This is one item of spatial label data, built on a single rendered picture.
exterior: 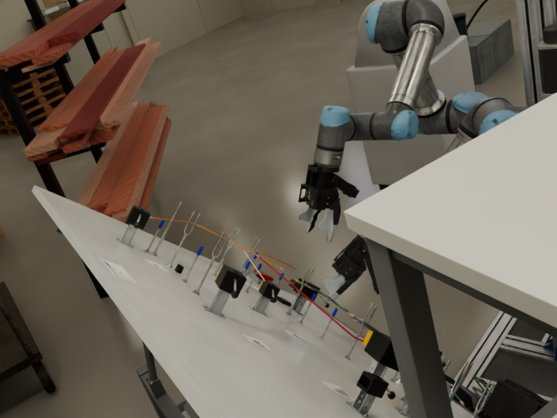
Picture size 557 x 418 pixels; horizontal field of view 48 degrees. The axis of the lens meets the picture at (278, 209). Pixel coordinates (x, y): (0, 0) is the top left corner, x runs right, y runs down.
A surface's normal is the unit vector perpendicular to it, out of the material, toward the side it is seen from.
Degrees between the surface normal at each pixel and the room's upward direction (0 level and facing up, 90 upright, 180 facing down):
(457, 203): 0
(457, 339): 0
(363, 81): 90
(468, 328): 0
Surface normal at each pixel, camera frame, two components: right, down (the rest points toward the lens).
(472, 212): -0.27, -0.86
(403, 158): -0.60, 0.50
